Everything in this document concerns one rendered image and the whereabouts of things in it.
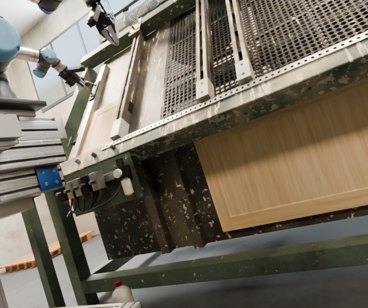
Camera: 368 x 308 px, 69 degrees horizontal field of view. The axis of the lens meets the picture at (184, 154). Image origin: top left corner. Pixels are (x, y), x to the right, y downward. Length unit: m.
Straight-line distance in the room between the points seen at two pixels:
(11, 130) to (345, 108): 1.25
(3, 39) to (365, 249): 1.41
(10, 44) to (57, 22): 4.52
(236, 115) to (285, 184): 0.43
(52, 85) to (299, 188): 4.73
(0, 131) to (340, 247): 1.20
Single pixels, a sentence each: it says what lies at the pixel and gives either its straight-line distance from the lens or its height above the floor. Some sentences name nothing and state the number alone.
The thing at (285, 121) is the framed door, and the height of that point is 0.71.
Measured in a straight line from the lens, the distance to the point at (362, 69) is 1.17.
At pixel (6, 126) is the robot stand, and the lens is 0.90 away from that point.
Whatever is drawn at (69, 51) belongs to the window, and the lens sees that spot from 5.18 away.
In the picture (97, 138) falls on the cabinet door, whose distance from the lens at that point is 1.74.
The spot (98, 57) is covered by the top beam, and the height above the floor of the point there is 1.77.
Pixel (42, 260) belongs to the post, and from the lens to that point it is 1.78.
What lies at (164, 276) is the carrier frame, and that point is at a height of 0.15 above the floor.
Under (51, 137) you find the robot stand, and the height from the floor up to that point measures 0.91.
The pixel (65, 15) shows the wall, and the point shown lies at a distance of 5.42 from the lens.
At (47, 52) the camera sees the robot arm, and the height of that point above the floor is 1.50.
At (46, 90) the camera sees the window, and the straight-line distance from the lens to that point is 5.54.
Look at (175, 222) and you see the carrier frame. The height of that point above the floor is 0.35.
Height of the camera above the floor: 0.65
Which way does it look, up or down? 3 degrees up
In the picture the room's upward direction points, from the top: 18 degrees counter-clockwise
